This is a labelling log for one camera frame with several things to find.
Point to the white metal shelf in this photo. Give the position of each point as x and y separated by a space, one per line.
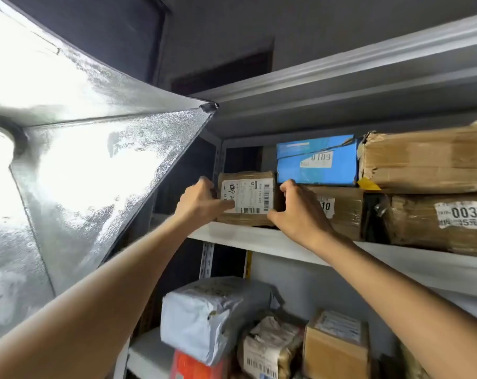
439 268

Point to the red parcel box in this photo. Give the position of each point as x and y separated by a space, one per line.
191 369

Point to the taped brown parcel 0410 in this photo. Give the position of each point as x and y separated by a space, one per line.
347 213

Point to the blue cardboard box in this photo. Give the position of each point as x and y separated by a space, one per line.
341 169

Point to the person's right forearm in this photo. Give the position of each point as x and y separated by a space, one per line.
400 303

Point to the person's left hand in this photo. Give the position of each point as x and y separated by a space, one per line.
201 205

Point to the person's right hand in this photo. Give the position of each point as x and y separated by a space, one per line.
301 217

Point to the yellow sticker strip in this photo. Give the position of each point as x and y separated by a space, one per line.
248 266

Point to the brown box handwritten white label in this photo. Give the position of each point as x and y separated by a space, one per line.
250 193

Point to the taped brown parcel 0038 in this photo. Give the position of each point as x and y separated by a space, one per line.
412 224

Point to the small cardboard box white label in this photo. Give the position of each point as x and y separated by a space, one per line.
329 355

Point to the person's left forearm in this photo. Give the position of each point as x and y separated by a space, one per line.
104 303

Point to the grey plastic mailer bag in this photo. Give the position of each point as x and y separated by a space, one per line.
207 315

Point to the worn box yellow tape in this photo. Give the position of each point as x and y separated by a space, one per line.
420 161

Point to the silver softbox light reflector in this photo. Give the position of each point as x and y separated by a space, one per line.
84 173

